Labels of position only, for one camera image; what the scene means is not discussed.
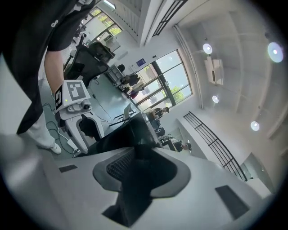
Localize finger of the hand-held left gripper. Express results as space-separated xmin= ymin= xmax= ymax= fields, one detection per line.
xmin=64 ymin=116 xmax=89 ymax=154
xmin=76 ymin=113 xmax=104 ymax=142

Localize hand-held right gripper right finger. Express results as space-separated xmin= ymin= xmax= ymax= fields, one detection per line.
xmin=127 ymin=146 xmax=275 ymax=230

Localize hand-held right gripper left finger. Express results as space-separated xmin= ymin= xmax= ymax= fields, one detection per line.
xmin=42 ymin=146 xmax=136 ymax=230

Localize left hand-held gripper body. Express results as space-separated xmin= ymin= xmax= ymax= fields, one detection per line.
xmin=54 ymin=79 xmax=93 ymax=121

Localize person's left forearm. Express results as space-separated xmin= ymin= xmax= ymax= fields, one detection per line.
xmin=44 ymin=46 xmax=65 ymax=95

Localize white power strip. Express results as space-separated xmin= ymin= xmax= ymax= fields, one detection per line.
xmin=67 ymin=138 xmax=80 ymax=151

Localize person's white shoe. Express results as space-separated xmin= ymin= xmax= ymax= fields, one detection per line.
xmin=49 ymin=143 xmax=62 ymax=155

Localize person's white trousers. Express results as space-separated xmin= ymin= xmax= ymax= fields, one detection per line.
xmin=28 ymin=76 xmax=57 ymax=150

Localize black office chair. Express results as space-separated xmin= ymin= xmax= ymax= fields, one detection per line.
xmin=63 ymin=41 xmax=116 ymax=88

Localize black metal railing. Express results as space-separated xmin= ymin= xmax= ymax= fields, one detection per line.
xmin=152 ymin=0 xmax=189 ymax=37
xmin=183 ymin=111 xmax=248 ymax=181

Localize metal shelf cart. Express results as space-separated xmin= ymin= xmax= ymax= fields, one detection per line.
xmin=107 ymin=64 xmax=126 ymax=87

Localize coat rack with clothes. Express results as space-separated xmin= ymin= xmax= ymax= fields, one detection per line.
xmin=120 ymin=73 xmax=146 ymax=99

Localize person's black shirt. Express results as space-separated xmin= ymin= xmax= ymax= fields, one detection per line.
xmin=0 ymin=0 xmax=97 ymax=135

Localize large glass entrance doors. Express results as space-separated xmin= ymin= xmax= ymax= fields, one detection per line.
xmin=135 ymin=49 xmax=193 ymax=107

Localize white ceiling air conditioner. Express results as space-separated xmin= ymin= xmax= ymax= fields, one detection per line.
xmin=204 ymin=56 xmax=225 ymax=86

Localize window with dark frame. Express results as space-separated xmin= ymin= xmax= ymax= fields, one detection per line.
xmin=86 ymin=6 xmax=123 ymax=38

